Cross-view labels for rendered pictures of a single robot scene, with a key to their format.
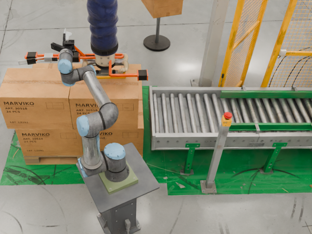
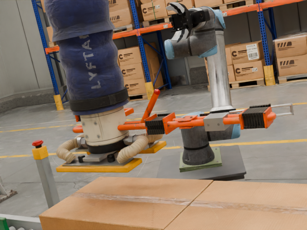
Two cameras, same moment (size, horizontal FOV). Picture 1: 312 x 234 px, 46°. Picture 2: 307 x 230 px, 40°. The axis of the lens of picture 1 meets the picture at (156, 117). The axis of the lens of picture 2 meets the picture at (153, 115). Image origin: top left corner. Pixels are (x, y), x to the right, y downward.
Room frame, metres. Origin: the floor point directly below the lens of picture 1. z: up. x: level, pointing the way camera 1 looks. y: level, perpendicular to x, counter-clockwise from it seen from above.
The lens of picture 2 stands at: (3.63, 1.66, 1.58)
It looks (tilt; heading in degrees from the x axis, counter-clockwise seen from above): 12 degrees down; 221
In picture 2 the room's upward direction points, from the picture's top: 12 degrees counter-clockwise
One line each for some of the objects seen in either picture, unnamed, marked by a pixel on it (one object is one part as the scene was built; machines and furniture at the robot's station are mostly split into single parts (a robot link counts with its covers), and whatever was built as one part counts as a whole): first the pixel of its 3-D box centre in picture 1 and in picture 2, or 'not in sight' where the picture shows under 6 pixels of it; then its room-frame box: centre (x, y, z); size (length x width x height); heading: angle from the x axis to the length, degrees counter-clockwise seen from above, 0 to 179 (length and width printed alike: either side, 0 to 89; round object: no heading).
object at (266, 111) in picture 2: (32, 56); (256, 117); (2.45, 1.06, 1.24); 0.08 x 0.07 x 0.05; 98
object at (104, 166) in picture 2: not in sight; (97, 161); (2.63, 0.48, 1.14); 0.34 x 0.10 x 0.05; 98
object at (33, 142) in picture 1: (86, 107); not in sight; (2.81, 0.76, 0.34); 1.20 x 1.00 x 0.40; 96
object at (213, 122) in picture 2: (48, 57); (217, 122); (2.47, 0.93, 1.24); 0.07 x 0.07 x 0.04; 8
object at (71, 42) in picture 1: (68, 48); (184, 20); (2.15, 0.66, 1.58); 0.12 x 0.09 x 0.08; 8
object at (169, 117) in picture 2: (74, 56); (161, 123); (2.50, 0.72, 1.24); 0.10 x 0.08 x 0.06; 8
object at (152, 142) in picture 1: (151, 118); not in sight; (2.59, 0.05, 0.47); 0.70 x 0.03 x 0.15; 6
